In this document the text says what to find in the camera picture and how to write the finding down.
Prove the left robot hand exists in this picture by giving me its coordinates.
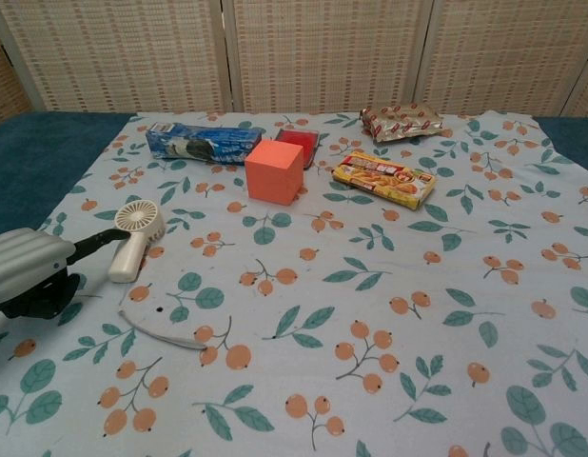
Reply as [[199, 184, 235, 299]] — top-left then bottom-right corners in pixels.
[[0, 227, 130, 320]]

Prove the white handheld fan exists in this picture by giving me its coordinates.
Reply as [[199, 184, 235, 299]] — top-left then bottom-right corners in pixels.
[[108, 198, 167, 284]]

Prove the blue cookie package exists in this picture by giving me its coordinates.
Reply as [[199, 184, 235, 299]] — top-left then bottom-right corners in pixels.
[[145, 121, 262, 167]]

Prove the orange cube block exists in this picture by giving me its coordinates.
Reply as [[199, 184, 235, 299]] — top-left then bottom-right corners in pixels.
[[244, 138, 305, 207]]

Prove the floral print tablecloth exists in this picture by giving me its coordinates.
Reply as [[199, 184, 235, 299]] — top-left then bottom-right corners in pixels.
[[0, 110, 588, 457]]

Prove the red square tray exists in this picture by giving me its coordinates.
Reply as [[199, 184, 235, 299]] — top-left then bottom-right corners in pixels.
[[274, 127, 321, 171]]

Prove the woven folding screen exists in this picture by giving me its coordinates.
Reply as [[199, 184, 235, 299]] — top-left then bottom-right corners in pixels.
[[0, 0, 588, 129]]

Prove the yellow snack box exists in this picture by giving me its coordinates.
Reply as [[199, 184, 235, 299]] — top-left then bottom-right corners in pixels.
[[331, 149, 439, 210]]

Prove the gold foil snack packet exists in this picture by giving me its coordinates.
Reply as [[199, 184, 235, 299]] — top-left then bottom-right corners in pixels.
[[360, 102, 444, 144]]

